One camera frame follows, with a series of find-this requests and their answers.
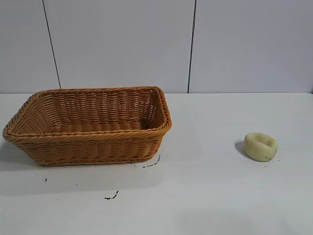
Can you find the brown woven wicker basket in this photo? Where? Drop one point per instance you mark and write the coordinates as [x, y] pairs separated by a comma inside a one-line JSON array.
[[97, 147]]

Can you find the pale yellow egg yolk pastry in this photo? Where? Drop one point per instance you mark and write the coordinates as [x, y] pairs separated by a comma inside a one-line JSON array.
[[256, 151]]

